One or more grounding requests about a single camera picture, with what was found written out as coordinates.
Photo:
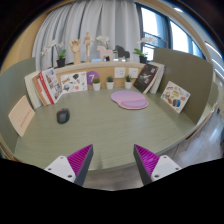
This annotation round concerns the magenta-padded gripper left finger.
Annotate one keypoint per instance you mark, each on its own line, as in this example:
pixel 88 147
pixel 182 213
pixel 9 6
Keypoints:
pixel 58 166

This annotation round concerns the white book with red label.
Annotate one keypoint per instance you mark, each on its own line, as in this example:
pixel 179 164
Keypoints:
pixel 41 90

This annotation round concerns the white wall switch plate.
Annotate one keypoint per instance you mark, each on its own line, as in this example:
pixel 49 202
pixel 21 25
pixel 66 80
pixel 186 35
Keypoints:
pixel 133 73

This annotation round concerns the pink horse figure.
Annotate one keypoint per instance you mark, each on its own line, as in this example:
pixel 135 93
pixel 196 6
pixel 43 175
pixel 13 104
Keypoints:
pixel 104 52

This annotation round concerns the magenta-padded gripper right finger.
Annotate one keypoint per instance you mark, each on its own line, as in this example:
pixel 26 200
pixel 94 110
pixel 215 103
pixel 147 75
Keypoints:
pixel 165 166

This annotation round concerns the colourful food sticker sheet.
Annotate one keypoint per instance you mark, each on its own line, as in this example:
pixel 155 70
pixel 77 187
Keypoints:
pixel 175 96

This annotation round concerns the wide white sticker sheet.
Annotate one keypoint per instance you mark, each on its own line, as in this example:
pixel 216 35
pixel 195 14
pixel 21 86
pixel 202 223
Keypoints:
pixel 74 82

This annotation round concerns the white orchid in black pot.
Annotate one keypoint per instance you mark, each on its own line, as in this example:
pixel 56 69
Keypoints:
pixel 143 59
pixel 61 62

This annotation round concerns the white wall socket plate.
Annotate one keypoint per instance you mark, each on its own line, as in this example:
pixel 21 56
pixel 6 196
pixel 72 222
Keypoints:
pixel 119 72

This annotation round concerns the beige card booklet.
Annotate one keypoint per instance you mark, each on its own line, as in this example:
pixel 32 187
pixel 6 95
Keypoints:
pixel 21 116

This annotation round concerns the thick white book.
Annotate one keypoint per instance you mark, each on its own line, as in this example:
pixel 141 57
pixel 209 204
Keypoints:
pixel 30 88

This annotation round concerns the dark grey horse figure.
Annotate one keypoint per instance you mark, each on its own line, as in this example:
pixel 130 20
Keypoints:
pixel 122 52

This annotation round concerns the white orchid behind horse figures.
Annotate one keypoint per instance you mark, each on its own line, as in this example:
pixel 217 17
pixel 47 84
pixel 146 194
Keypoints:
pixel 102 39

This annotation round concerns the wooden hand model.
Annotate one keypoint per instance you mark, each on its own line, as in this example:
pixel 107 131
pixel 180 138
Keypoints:
pixel 76 48

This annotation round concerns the grey curtain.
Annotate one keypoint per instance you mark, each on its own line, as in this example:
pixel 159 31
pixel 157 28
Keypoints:
pixel 100 20

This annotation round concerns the wooden mannequin figure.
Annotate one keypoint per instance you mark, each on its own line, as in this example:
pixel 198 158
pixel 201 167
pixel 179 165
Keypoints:
pixel 88 45

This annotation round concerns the round purple number sign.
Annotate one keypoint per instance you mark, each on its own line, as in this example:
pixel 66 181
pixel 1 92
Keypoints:
pixel 92 76

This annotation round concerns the black computer mouse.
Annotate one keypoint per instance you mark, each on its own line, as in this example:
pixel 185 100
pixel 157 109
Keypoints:
pixel 63 115

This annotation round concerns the brown cork-cover book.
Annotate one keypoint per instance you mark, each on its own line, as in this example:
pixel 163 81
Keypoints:
pixel 37 87

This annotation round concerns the purple mouse pad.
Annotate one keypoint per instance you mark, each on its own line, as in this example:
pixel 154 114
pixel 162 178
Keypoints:
pixel 128 99

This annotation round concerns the black-cover book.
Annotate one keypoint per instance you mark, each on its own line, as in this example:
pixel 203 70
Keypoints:
pixel 145 77

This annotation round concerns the dark-framed window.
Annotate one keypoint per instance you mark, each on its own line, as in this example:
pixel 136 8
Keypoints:
pixel 180 40

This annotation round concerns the small plant in white pot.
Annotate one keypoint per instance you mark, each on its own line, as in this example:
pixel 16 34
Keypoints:
pixel 110 85
pixel 128 84
pixel 96 86

